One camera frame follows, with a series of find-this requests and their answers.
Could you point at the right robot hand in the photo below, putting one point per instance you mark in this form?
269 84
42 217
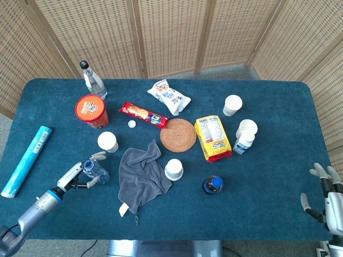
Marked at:
333 208

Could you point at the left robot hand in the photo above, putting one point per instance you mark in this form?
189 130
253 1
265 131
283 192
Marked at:
68 176

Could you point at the small clear plastic bottle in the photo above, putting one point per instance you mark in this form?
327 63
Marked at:
95 171

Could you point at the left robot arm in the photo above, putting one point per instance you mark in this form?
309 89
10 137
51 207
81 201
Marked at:
34 211

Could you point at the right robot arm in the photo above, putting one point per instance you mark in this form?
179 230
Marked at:
337 245

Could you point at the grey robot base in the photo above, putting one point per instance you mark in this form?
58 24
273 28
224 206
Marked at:
163 249

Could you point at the white paper cup blue print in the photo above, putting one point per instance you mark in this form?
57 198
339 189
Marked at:
107 142

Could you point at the white bottle cap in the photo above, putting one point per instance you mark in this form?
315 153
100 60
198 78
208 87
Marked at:
131 124

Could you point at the tall clear bottle black cap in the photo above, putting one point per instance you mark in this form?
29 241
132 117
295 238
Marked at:
92 80

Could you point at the white milk bottle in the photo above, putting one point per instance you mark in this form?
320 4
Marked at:
243 144

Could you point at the plain white paper cup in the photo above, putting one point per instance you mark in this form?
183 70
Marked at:
247 126

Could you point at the Pepsi cola bottle blue cap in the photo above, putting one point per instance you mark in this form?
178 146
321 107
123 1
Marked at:
213 184

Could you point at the paper cup green flower print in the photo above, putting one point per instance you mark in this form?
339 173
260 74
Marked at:
232 105

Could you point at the teal cylindrical roll pack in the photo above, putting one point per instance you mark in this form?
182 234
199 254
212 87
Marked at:
26 160

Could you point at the orange instant noodle tub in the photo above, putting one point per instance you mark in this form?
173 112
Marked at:
92 111

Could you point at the grey microfibre towel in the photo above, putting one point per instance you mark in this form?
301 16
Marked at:
142 176

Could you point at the teal tablecloth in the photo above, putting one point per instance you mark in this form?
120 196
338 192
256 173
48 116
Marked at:
241 208

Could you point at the red cracker pack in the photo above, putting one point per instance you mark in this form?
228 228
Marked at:
144 114

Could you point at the stack of inverted paper cups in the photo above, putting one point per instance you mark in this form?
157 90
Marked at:
174 169

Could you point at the round woven rattan coaster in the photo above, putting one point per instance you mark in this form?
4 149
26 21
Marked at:
178 135

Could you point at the white snack bag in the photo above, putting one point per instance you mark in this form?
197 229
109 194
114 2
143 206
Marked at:
168 95

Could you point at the yellow Lipo biscuit bag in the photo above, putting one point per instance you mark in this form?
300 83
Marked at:
213 137

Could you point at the wicker folding screen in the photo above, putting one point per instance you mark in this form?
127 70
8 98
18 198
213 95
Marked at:
171 34

